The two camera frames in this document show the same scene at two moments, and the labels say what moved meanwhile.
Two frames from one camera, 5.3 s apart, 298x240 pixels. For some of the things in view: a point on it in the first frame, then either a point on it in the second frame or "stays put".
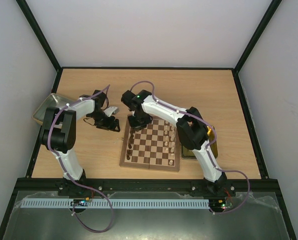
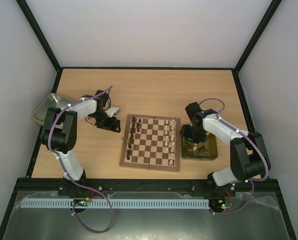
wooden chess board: x=156 y=147 stays put
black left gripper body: x=101 y=121 stays put
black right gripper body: x=139 y=124 → x=194 y=135
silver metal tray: x=52 y=100 stays put
